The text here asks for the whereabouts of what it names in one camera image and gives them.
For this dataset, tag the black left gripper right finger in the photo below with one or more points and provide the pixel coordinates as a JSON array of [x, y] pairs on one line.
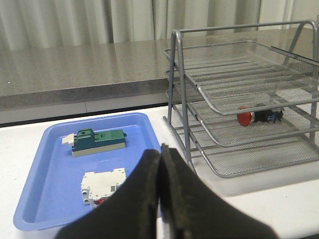
[[193, 211]]

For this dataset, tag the silver wire rack frame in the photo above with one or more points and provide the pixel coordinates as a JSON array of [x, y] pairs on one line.
[[305, 43]]

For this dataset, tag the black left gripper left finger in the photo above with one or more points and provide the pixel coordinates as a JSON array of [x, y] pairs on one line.
[[130, 213]]

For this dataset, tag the red emergency stop push button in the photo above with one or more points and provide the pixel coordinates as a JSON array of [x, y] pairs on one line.
[[270, 116]]

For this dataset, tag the silver mesh tray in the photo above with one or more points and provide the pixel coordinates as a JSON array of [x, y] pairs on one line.
[[238, 76], [235, 161], [226, 131]]

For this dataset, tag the grey stone counter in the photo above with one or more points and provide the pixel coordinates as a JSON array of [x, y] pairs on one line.
[[80, 79]]

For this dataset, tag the blue plastic tray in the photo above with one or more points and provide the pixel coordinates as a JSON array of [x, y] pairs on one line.
[[52, 194]]

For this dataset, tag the white circuit breaker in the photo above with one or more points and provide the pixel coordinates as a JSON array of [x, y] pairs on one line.
[[97, 187]]

